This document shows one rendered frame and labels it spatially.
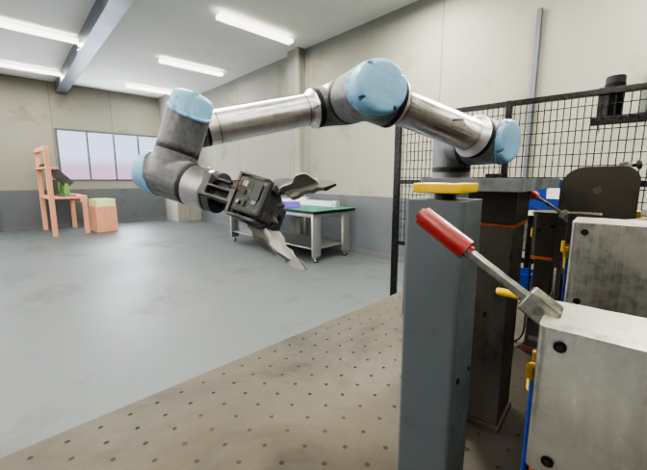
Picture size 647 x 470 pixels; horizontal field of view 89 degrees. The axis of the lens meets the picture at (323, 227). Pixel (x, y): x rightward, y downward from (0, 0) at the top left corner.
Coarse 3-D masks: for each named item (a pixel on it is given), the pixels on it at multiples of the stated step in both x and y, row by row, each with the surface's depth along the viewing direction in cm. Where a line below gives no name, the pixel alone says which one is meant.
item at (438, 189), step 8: (416, 184) 40; (424, 184) 39; (432, 184) 39; (440, 184) 38; (448, 184) 38; (456, 184) 37; (464, 184) 37; (472, 184) 39; (416, 192) 40; (424, 192) 40; (432, 192) 39; (440, 192) 38; (448, 192) 38; (456, 192) 37; (464, 192) 37; (472, 192) 39
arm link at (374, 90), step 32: (384, 64) 68; (352, 96) 69; (384, 96) 69; (416, 96) 75; (416, 128) 80; (448, 128) 81; (480, 128) 85; (512, 128) 86; (480, 160) 91; (512, 160) 90
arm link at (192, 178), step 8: (192, 168) 56; (200, 168) 56; (208, 168) 57; (184, 176) 55; (192, 176) 55; (200, 176) 54; (184, 184) 55; (192, 184) 54; (184, 192) 55; (192, 192) 54; (184, 200) 56; (192, 200) 55; (200, 200) 55; (200, 208) 56
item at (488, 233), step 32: (480, 192) 58; (512, 192) 55; (480, 224) 58; (512, 224) 55; (512, 256) 57; (480, 288) 60; (480, 320) 61; (512, 320) 63; (480, 352) 61; (512, 352) 66; (480, 384) 62; (480, 416) 63
